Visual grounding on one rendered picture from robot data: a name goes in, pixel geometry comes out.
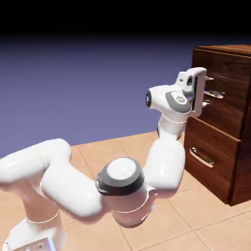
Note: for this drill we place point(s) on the dark wood drawer front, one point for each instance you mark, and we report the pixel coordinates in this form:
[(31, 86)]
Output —
[(213, 156), (229, 82)]

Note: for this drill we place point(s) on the dark wood cabinet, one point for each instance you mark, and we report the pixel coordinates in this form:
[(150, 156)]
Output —
[(221, 125)]

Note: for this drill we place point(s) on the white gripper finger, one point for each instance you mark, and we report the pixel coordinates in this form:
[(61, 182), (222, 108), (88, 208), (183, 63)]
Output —
[(209, 79), (206, 103)]

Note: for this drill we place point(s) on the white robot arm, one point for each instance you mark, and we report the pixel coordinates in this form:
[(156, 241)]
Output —
[(78, 188)]

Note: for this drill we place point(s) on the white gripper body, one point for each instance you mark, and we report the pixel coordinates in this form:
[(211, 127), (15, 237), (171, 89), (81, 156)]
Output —
[(201, 92)]

